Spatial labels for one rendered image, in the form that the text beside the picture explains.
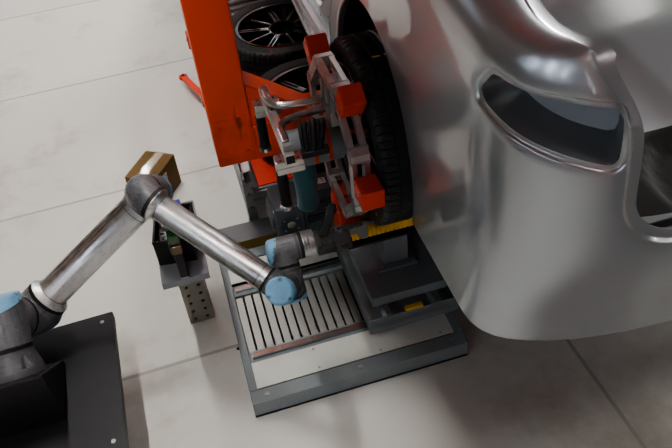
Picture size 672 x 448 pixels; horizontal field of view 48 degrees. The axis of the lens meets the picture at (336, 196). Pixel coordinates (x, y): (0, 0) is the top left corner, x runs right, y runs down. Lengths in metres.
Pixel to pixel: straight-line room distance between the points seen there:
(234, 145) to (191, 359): 0.86
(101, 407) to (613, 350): 1.85
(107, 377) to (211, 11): 1.31
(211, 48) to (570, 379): 1.78
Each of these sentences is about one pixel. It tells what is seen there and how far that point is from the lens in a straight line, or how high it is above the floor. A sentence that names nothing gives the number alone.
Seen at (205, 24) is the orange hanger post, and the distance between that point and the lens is 2.73.
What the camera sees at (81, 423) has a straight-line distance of 2.65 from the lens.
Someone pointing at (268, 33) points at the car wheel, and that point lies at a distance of 4.05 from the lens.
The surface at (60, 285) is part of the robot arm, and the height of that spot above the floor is 0.56.
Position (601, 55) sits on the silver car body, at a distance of 1.48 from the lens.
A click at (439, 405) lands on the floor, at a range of 2.82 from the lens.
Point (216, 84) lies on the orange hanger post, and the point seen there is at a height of 0.90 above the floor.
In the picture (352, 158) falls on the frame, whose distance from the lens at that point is 2.28.
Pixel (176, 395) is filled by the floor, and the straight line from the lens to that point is 2.98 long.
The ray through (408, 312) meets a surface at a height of 0.16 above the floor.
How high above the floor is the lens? 2.34
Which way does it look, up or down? 40 degrees down
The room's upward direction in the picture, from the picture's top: 6 degrees counter-clockwise
